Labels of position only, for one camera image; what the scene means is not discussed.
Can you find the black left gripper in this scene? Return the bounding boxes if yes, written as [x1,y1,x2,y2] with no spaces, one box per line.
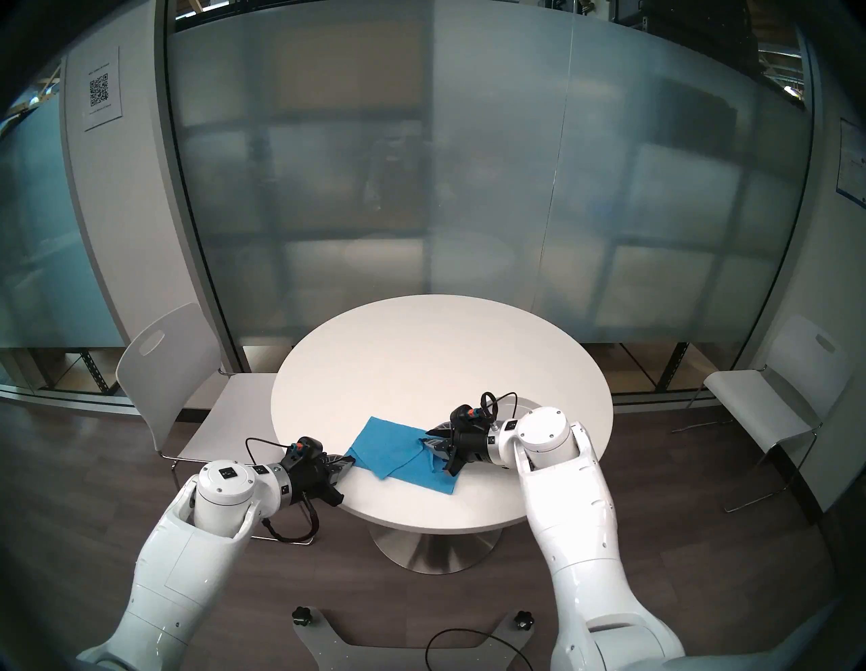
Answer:
[283,455,357,508]

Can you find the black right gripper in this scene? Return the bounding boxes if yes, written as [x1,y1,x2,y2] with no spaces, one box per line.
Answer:
[424,421,492,475]

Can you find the blue cloth napkin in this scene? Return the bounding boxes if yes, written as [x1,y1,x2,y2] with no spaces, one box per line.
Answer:
[343,416,459,494]

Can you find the grey round plate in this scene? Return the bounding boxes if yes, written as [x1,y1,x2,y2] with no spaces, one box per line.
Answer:
[488,398,542,421]

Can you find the white plastic chair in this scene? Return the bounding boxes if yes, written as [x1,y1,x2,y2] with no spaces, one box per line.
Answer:
[115,302,315,545]
[672,313,854,525]

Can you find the black shelving upright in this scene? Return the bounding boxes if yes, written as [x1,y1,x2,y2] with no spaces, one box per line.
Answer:
[78,347,114,394]
[664,342,692,394]

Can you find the white QR code sign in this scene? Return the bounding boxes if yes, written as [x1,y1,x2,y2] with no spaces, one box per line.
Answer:
[83,45,123,132]

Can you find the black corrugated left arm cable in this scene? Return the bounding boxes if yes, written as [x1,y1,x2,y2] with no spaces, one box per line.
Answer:
[259,492,323,542]

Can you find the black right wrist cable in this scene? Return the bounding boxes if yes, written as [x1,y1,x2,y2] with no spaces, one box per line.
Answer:
[479,391,520,424]

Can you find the thin black left wrist cable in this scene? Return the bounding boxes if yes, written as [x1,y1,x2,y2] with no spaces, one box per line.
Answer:
[244,436,299,468]

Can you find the steel table pedestal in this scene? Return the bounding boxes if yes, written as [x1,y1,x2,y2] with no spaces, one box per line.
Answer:
[367,519,505,576]

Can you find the grey metal robot base plate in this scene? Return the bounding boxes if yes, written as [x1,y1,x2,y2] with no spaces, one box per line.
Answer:
[292,609,535,671]

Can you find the black floor cable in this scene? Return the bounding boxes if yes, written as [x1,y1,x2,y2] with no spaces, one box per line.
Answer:
[425,627,535,671]

